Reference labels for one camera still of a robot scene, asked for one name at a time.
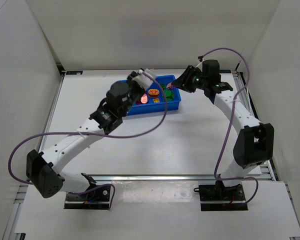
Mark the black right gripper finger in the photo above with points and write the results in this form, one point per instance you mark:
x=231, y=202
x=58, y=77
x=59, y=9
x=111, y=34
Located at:
x=189, y=88
x=185, y=77

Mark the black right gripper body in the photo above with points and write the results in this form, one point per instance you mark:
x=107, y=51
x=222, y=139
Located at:
x=188, y=80

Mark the red green lego block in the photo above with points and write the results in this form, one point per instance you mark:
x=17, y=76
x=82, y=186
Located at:
x=143, y=100

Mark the purple butterfly lego piece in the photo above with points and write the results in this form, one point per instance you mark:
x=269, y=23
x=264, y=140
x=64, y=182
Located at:
x=170, y=87

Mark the green lego brick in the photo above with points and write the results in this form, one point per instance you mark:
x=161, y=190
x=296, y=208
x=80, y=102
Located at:
x=168, y=93

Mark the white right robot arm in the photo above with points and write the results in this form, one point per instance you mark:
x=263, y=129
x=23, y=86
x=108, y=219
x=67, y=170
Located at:
x=255, y=140

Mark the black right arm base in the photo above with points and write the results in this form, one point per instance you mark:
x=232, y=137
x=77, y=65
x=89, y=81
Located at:
x=218, y=198

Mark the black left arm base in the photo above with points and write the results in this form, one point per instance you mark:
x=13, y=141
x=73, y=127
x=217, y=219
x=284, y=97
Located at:
x=98, y=197

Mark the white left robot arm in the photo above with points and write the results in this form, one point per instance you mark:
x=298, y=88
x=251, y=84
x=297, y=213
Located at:
x=45, y=169

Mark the orange round lego piece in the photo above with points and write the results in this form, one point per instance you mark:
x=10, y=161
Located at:
x=153, y=93

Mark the blue plastic sorting tray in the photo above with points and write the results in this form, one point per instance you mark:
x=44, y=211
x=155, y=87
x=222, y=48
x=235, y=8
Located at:
x=170, y=105

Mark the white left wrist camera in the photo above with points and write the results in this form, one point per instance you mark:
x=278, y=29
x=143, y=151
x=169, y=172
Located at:
x=145, y=78

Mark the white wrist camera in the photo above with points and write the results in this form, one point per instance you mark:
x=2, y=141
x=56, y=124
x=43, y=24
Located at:
x=145, y=78
x=201, y=59

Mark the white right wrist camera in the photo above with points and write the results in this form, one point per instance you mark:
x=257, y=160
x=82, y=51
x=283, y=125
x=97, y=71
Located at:
x=201, y=59

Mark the aluminium frame rail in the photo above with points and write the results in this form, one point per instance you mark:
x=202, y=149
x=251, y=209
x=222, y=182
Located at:
x=264, y=176

